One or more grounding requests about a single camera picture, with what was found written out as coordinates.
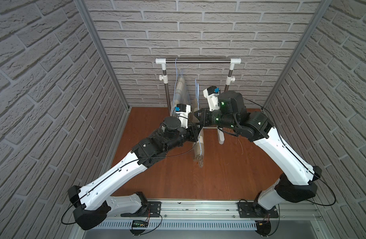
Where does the right aluminium corner post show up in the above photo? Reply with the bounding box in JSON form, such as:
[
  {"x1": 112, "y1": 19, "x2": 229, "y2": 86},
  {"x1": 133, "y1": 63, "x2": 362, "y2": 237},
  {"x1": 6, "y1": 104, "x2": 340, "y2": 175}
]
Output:
[{"x1": 263, "y1": 0, "x2": 332, "y2": 107}]

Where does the aluminium front rail frame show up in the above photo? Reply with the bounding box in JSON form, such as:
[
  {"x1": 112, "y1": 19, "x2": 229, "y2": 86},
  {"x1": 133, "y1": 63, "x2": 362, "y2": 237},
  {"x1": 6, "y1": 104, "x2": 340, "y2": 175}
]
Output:
[{"x1": 69, "y1": 198, "x2": 330, "y2": 239}]

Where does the left aluminium corner post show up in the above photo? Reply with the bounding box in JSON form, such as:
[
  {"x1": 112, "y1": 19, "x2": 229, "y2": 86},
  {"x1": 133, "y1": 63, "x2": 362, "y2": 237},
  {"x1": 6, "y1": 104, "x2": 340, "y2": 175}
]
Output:
[{"x1": 74, "y1": 0, "x2": 130, "y2": 111}]

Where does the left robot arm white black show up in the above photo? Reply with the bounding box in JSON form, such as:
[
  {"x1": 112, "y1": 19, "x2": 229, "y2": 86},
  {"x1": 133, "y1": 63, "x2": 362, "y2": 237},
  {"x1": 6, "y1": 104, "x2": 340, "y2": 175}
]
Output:
[{"x1": 68, "y1": 117, "x2": 203, "y2": 231}]

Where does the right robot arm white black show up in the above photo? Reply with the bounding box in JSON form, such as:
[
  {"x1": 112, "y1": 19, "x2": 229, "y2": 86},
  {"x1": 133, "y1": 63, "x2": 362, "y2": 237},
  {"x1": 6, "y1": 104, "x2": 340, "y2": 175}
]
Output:
[{"x1": 195, "y1": 86, "x2": 322, "y2": 214}]

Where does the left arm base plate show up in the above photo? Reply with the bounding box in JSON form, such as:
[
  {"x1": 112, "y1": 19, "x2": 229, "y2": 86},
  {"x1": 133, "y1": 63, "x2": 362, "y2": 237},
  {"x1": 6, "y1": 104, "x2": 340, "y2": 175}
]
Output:
[{"x1": 121, "y1": 201, "x2": 162, "y2": 218}]

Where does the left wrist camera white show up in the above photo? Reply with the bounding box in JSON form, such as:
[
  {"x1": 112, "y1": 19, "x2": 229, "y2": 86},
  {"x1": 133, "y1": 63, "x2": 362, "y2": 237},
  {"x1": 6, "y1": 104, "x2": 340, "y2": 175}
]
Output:
[{"x1": 175, "y1": 104, "x2": 191, "y2": 128}]

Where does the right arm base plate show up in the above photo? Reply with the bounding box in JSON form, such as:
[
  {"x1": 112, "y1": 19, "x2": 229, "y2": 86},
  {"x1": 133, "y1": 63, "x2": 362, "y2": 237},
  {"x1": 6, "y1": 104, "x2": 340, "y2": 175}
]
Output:
[{"x1": 237, "y1": 200, "x2": 279, "y2": 219}]

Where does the white steel clothes rack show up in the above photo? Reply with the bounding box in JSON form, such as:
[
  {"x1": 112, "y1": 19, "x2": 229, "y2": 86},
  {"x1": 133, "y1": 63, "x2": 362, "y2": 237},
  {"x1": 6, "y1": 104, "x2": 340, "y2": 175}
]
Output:
[{"x1": 155, "y1": 58, "x2": 241, "y2": 144}]

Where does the brown beige plaid scarf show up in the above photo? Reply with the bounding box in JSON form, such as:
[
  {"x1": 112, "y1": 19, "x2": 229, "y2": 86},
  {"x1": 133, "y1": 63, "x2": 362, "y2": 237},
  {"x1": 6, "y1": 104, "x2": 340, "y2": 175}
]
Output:
[{"x1": 192, "y1": 99, "x2": 205, "y2": 168}]

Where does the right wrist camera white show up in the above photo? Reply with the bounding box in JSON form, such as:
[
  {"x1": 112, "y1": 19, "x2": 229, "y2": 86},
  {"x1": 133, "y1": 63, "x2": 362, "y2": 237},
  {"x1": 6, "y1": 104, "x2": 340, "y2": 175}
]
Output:
[{"x1": 203, "y1": 86, "x2": 220, "y2": 112}]

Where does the left small electronics board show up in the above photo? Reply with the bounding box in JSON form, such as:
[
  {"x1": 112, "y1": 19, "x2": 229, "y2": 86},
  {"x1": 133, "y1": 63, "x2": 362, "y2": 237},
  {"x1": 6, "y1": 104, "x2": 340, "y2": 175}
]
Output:
[{"x1": 130, "y1": 220, "x2": 149, "y2": 235}]

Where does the aluminium corner post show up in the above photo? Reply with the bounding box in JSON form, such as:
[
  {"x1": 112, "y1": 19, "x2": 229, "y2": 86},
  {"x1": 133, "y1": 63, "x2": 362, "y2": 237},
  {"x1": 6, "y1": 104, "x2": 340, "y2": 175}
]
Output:
[
  {"x1": 263, "y1": 0, "x2": 332, "y2": 107},
  {"x1": 74, "y1": 0, "x2": 130, "y2": 111}
]

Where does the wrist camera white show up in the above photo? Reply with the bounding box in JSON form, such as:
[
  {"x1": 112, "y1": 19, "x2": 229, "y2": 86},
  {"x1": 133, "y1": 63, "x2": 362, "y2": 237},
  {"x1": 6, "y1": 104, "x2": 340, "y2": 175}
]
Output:
[
  {"x1": 175, "y1": 104, "x2": 191, "y2": 128},
  {"x1": 203, "y1": 86, "x2": 220, "y2": 112}
]

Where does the small electronics board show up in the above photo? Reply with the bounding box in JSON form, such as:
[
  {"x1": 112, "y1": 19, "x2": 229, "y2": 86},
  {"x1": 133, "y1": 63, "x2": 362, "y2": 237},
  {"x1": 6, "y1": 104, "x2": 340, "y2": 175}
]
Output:
[
  {"x1": 130, "y1": 220, "x2": 149, "y2": 235},
  {"x1": 255, "y1": 221, "x2": 272, "y2": 237}
]

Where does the right small electronics board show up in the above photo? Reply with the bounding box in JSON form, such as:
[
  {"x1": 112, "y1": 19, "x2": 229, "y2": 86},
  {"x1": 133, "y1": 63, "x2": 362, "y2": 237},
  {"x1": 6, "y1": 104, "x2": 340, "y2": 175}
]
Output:
[{"x1": 255, "y1": 221, "x2": 272, "y2": 237}]

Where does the blue cream plaid scarf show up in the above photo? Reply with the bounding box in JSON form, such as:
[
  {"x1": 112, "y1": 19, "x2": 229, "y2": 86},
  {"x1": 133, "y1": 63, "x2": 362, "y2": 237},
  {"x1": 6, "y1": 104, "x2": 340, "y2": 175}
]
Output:
[{"x1": 170, "y1": 75, "x2": 191, "y2": 116}]

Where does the light blue wire hanger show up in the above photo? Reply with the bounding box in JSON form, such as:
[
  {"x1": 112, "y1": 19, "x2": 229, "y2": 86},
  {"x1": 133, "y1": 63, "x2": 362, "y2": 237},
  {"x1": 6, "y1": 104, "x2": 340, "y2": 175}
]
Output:
[
  {"x1": 194, "y1": 79, "x2": 205, "y2": 157},
  {"x1": 173, "y1": 58, "x2": 188, "y2": 107}
]

